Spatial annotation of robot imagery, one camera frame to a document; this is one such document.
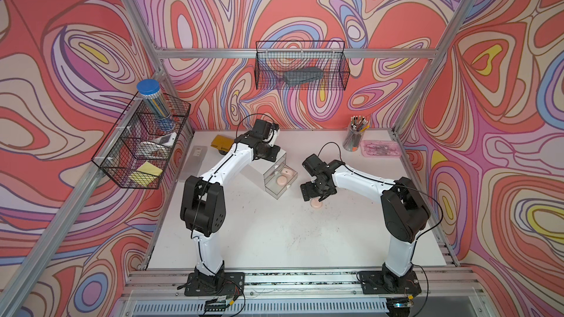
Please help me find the pink earphone case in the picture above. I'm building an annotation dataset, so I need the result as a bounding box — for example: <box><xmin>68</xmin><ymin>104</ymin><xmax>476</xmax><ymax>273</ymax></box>
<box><xmin>310</xmin><ymin>199</ymin><xmax>323</xmax><ymax>209</ymax></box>
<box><xmin>276</xmin><ymin>176</ymin><xmax>288</xmax><ymax>186</ymax></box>
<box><xmin>282</xmin><ymin>168</ymin><xmax>295</xmax><ymax>178</ymax></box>

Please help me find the clear pen holder cup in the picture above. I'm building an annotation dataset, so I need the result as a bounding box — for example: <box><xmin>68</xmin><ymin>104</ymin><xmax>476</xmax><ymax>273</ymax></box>
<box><xmin>342</xmin><ymin>116</ymin><xmax>370</xmax><ymax>152</ymax></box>

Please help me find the black wire basket left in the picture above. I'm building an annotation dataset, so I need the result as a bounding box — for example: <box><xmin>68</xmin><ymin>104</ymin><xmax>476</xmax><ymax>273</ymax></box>
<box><xmin>91</xmin><ymin>94</ymin><xmax>191</xmax><ymax>189</ymax></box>

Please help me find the pink transparent pencil case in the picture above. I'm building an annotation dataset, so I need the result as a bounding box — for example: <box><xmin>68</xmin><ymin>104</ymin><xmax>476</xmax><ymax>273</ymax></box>
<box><xmin>360</xmin><ymin>140</ymin><xmax>402</xmax><ymax>158</ymax></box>

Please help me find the dark grey item in basket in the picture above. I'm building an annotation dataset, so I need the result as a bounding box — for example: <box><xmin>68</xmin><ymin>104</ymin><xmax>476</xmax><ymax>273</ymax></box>
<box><xmin>283</xmin><ymin>67</ymin><xmax>324</xmax><ymax>86</ymax></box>

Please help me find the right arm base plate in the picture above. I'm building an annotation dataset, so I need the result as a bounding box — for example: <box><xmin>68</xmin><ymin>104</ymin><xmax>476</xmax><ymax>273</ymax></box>
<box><xmin>356</xmin><ymin>269</ymin><xmax>422</xmax><ymax>296</ymax></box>

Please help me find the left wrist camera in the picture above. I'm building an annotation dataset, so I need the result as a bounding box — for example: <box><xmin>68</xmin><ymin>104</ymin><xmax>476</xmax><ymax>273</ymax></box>
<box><xmin>251</xmin><ymin>120</ymin><xmax>280</xmax><ymax>145</ymax></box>

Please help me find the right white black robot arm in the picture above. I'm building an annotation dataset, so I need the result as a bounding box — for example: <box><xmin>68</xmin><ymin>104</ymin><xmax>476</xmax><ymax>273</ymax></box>
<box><xmin>301</xmin><ymin>154</ymin><xmax>430</xmax><ymax>277</ymax></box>

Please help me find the white item in basket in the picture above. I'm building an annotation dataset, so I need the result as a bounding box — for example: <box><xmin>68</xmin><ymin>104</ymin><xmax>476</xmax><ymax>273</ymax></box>
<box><xmin>154</xmin><ymin>132</ymin><xmax>177</xmax><ymax>148</ymax></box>

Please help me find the pink earphone case bottom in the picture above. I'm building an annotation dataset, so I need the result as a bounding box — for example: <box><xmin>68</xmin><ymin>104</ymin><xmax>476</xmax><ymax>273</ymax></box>
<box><xmin>310</xmin><ymin>199</ymin><xmax>323</xmax><ymax>209</ymax></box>

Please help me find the yellow sponge block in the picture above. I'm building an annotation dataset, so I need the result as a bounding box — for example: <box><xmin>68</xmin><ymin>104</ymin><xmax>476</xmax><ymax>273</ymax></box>
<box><xmin>211</xmin><ymin>135</ymin><xmax>234</xmax><ymax>150</ymax></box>

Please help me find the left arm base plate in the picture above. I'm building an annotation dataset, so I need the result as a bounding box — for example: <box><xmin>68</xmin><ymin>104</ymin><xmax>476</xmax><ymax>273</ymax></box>
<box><xmin>178</xmin><ymin>272</ymin><xmax>245</xmax><ymax>296</ymax></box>

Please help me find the blue lid pencil tube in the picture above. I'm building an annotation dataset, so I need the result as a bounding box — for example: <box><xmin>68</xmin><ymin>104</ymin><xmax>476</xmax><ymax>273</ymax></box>
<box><xmin>137</xmin><ymin>79</ymin><xmax>176</xmax><ymax>132</ymax></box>

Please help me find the clear bottom drawer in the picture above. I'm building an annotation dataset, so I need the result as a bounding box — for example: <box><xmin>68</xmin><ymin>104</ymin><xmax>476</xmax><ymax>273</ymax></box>
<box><xmin>264</xmin><ymin>164</ymin><xmax>298</xmax><ymax>200</ymax></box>

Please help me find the black wire basket back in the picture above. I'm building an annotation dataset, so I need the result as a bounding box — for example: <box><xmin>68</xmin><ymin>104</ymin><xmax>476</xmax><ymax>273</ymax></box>
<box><xmin>254</xmin><ymin>38</ymin><xmax>350</xmax><ymax>90</ymax></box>

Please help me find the white drawer cabinet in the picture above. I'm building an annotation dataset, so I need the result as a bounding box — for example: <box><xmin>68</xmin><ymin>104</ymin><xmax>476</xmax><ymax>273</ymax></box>
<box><xmin>241</xmin><ymin>149</ymin><xmax>286</xmax><ymax>189</ymax></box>

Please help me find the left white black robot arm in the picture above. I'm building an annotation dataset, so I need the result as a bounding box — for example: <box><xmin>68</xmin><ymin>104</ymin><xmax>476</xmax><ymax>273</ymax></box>
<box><xmin>180</xmin><ymin>131</ymin><xmax>281</xmax><ymax>277</ymax></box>

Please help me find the yellow sticky notes pad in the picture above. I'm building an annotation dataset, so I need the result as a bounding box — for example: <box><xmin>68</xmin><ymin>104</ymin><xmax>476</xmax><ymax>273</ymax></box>
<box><xmin>129</xmin><ymin>161</ymin><xmax>163</xmax><ymax>187</ymax></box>

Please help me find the black wire basket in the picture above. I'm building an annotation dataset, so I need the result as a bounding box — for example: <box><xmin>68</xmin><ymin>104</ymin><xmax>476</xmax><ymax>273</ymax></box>
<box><xmin>254</xmin><ymin>38</ymin><xmax>350</xmax><ymax>90</ymax></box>
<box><xmin>91</xmin><ymin>94</ymin><xmax>191</xmax><ymax>189</ymax></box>

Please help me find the pink earphone case top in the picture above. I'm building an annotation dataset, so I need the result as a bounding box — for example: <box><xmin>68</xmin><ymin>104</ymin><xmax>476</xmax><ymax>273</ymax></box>
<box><xmin>282</xmin><ymin>168</ymin><xmax>295</xmax><ymax>178</ymax></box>

